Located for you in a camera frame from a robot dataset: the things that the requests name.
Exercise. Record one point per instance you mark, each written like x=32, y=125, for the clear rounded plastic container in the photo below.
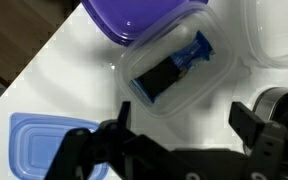
x=274, y=30

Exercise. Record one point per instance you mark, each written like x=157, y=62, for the purple plastic container lid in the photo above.
x=130, y=16

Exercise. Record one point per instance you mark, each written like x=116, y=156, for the black and silver coffee maker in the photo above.
x=270, y=100

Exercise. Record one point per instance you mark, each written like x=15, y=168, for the clear rectangular plastic container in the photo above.
x=140, y=53

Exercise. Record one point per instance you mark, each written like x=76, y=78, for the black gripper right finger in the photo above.
x=267, y=150

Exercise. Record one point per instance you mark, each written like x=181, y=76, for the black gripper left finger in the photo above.
x=84, y=150

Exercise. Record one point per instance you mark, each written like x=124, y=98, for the blue snack packet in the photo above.
x=170, y=71

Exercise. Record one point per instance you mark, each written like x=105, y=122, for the blue plastic container lid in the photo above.
x=37, y=146

